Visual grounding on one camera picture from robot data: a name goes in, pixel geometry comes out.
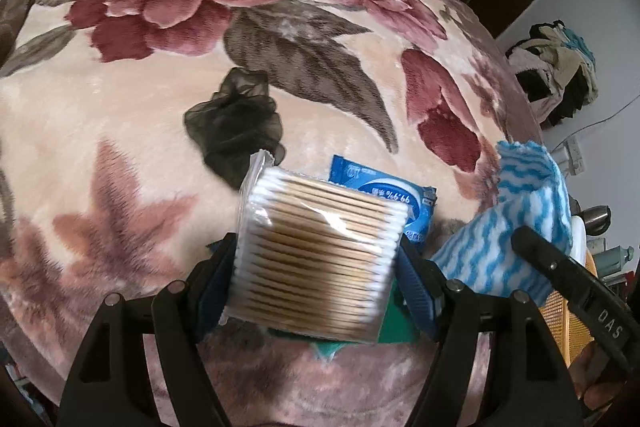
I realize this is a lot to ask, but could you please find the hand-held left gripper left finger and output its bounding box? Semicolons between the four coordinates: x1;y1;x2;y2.
57;232;238;427

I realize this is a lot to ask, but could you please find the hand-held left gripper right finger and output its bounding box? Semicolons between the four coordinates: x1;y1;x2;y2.
397;237;586;427

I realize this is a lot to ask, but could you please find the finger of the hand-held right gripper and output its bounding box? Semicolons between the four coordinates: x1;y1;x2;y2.
511;226;597;309

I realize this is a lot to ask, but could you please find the green scouring pad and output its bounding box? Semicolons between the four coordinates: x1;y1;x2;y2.
207;239;418;363

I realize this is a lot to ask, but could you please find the blue white striped towel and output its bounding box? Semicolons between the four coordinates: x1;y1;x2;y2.
430;139;573;305

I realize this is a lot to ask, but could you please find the pack of cotton swabs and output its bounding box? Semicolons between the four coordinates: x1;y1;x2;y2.
220;150;408;345

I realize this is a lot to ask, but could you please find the person's right hand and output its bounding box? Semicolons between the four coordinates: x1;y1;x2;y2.
572;347;632;414

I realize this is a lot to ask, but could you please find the blue wet wipe packet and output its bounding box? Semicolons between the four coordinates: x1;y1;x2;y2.
327;155;437;255

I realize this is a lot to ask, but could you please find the white power strip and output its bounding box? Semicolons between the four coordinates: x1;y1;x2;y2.
566;138;587;176

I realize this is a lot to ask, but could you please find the floral plush blanket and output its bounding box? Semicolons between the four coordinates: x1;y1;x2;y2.
0;0;551;427

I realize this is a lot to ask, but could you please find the black sheer cloth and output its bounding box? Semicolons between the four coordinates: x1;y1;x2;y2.
183;67;287;192

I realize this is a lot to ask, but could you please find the pile of clothes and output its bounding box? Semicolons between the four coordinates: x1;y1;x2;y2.
505;21;600;128

